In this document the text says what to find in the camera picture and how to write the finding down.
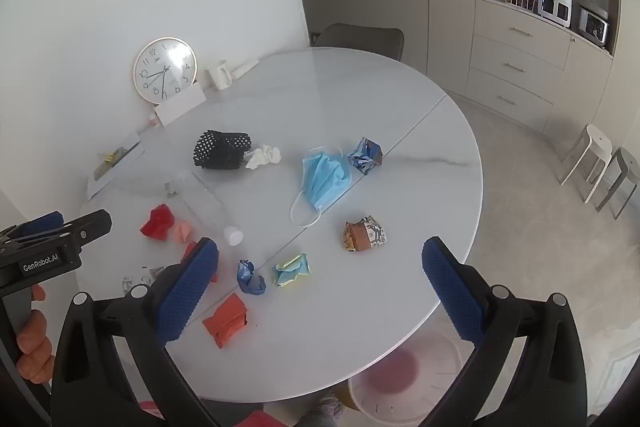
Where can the olive metal clip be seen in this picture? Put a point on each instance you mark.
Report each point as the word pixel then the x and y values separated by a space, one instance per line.
pixel 117 153

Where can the white paper roll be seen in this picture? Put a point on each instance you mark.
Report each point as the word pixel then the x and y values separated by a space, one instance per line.
pixel 245 68

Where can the round white wall clock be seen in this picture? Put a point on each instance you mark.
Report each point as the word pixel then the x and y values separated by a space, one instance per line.
pixel 165 67

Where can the clear plastic bottle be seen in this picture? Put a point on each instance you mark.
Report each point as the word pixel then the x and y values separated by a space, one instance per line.
pixel 205 207

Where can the silver microwave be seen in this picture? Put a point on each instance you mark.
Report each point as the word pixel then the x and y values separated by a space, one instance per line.
pixel 593 26

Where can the white mug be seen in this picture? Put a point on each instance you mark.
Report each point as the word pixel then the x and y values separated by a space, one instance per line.
pixel 220 77

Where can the grey chair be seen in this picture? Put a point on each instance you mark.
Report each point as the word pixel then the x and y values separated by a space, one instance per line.
pixel 357 38

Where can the white cardboard box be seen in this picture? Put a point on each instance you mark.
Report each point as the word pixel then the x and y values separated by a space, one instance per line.
pixel 180 107

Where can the white plastic bin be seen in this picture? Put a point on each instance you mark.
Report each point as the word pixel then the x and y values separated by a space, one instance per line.
pixel 400 407

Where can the person's left hand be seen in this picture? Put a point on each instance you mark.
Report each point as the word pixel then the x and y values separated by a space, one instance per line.
pixel 32 342

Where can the small pink bottle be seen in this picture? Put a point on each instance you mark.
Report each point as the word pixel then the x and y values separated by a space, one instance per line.
pixel 154 122

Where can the purple fuzzy slipper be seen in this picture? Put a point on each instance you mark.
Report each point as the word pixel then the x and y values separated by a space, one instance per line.
pixel 322 409

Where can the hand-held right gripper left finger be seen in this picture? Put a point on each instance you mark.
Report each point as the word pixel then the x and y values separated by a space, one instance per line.
pixel 187 292

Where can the white tissue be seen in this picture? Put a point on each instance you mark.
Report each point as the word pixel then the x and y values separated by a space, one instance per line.
pixel 261 157

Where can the blue face mask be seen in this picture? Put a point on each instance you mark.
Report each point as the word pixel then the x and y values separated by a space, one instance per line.
pixel 322 182

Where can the white countertop oven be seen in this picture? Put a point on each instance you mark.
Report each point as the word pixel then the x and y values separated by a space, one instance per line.
pixel 554 4

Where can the grey paper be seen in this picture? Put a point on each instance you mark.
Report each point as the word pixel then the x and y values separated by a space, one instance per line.
pixel 171 188

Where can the red paper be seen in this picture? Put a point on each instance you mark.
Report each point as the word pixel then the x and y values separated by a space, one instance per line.
pixel 156 222

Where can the white tray with clips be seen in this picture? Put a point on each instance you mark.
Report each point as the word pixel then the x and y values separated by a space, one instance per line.
pixel 127 152

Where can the blue snack wrapper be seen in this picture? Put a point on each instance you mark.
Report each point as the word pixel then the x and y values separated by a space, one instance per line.
pixel 365 157

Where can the orange snack wrapper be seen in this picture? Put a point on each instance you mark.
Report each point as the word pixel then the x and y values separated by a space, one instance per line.
pixel 365 234

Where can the silver foil wrapper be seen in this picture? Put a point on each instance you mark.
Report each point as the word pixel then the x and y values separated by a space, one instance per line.
pixel 135 280

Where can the beige drawer cabinet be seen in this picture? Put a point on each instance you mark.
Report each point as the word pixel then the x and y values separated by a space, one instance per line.
pixel 515 57

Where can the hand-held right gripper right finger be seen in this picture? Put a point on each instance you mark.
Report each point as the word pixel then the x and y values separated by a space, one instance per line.
pixel 452 292

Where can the pink paper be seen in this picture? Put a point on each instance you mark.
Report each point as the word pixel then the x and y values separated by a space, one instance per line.
pixel 181 232

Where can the grey stool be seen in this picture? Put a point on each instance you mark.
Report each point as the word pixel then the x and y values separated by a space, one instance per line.
pixel 627 162

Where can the white stool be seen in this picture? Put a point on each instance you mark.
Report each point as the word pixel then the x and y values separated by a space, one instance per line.
pixel 597 144

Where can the black foam net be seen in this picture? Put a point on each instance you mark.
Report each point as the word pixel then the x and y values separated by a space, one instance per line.
pixel 220 150

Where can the orange red packet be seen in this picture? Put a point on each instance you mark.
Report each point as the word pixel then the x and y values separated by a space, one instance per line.
pixel 227 319

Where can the yellow blue wrapper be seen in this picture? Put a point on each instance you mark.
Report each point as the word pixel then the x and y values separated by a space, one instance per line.
pixel 290 271

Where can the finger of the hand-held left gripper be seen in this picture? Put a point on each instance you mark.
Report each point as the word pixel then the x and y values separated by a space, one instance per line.
pixel 95 224
pixel 45 222

